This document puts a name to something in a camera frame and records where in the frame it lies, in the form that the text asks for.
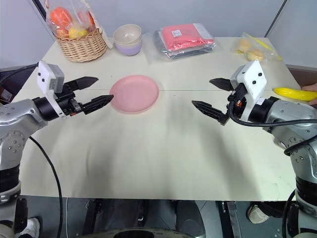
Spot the black cloth packet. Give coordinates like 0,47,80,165
153,29,215,60

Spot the black table leg frame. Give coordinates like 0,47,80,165
217,200,244,238
83,198,107,237

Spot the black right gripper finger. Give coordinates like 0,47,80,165
191,100,230,125
209,77,235,92

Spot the round beige toy bread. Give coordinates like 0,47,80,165
238,39,252,52
247,49,264,61

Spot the beige bowl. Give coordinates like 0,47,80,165
113,24,142,44

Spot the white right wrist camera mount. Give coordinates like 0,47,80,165
230,60,269,122

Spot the purple bowl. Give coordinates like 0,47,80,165
115,39,143,58

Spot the white lace basket liner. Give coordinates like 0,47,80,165
81,0,115,49

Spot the clear plastic fruit bag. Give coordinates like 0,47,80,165
45,0,98,40

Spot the white shoe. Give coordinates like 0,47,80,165
248,204,270,224
21,217,41,235

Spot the red cloth packet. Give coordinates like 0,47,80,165
159,23,215,52

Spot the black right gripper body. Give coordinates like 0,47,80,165
226,83,249,120

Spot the dark rounded base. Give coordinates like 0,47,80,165
81,225,207,238

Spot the yellow toy banana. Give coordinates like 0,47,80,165
273,87,317,102

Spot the pink round plate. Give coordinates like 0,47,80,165
109,74,159,115

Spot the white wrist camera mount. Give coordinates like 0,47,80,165
230,60,269,122
36,60,67,119

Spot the white bowl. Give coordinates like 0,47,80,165
113,36,143,48

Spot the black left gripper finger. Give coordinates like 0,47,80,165
81,94,115,116
74,76,99,91

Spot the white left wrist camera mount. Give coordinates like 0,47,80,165
36,60,67,119

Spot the bare person hand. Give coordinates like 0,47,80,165
300,83,317,107

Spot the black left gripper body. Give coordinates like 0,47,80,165
54,80,86,117

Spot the yellow lemon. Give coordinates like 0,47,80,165
68,22,89,39

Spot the woven wicker basket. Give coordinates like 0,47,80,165
56,27,108,63

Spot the pink-orange toy fruit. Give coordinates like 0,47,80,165
78,11,96,28

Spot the clear flat plastic bag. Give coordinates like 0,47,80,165
143,22,221,66

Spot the clear zip bag yellow strip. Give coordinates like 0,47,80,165
231,32,283,65

